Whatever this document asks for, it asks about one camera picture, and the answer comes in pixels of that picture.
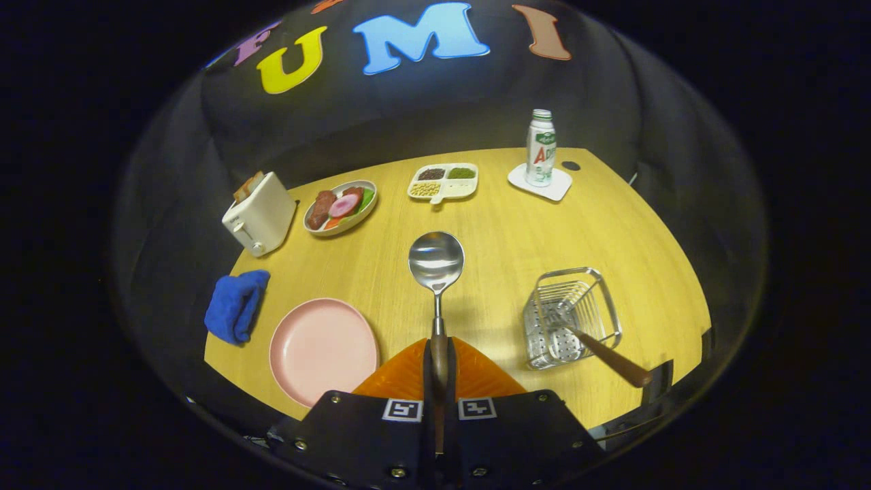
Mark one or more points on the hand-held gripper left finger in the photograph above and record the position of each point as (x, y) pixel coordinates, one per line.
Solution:
(360, 442)

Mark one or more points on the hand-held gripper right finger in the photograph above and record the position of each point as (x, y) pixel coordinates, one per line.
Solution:
(517, 439)

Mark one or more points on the pink plate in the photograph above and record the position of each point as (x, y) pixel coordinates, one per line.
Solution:
(320, 350)

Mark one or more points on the black table clamp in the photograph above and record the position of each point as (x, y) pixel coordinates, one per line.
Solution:
(660, 381)
(708, 344)

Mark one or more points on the blue cloth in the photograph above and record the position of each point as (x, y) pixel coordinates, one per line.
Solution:
(235, 306)

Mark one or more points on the oval plate of food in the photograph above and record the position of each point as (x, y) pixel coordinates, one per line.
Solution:
(340, 228)

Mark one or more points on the brown sausage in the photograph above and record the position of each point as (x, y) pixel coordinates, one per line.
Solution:
(320, 209)

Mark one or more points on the pink ham slice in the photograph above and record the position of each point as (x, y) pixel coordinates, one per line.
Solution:
(343, 205)

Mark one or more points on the green lettuce leaf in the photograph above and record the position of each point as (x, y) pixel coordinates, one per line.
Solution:
(367, 199)

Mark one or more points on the white toaster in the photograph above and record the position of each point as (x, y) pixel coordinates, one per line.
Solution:
(262, 218)

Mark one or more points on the white square coaster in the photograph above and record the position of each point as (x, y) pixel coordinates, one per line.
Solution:
(561, 184)

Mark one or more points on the white divided dish with beans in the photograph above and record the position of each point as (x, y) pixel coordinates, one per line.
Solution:
(449, 187)

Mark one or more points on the toast slices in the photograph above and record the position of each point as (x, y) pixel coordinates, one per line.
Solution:
(246, 186)

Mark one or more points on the white green drink bottle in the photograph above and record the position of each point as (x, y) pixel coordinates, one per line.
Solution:
(540, 153)

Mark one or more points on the black backdrop cloth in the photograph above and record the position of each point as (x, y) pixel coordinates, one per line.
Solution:
(646, 136)

